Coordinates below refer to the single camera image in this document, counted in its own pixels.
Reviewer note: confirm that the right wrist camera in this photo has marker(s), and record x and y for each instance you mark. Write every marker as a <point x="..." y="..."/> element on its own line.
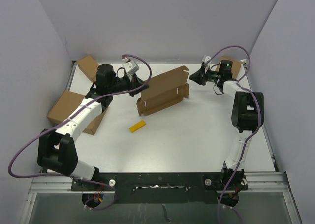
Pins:
<point x="206" y="61"/>

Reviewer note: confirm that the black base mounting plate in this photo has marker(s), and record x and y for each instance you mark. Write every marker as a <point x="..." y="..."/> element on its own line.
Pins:
<point x="162" y="188"/>

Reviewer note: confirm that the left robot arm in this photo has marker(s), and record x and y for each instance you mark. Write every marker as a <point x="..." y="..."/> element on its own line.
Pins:
<point x="78" y="120"/>

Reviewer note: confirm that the small folded cardboard box left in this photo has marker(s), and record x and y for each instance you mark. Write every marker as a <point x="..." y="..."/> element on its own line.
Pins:
<point x="89" y="67"/>

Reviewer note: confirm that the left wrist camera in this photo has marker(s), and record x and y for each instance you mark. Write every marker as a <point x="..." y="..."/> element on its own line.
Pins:
<point x="130" y="66"/>

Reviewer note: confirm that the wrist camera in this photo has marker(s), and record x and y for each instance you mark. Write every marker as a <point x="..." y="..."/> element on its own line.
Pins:
<point x="206" y="61"/>
<point x="130" y="66"/>

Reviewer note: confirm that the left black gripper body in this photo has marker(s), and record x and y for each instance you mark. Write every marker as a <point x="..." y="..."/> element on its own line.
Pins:
<point x="123" y="83"/>

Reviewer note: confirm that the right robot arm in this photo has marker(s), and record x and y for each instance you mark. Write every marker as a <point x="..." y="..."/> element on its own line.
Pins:
<point x="247" y="114"/>

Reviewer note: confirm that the yellow wooden block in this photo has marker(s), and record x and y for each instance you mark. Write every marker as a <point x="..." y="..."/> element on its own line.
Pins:
<point x="137" y="126"/>

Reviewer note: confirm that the large folded cardboard box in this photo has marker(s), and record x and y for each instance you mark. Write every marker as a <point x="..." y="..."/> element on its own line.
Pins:
<point x="65" y="105"/>

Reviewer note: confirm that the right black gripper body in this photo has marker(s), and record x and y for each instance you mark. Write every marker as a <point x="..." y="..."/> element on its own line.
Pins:
<point x="212" y="76"/>

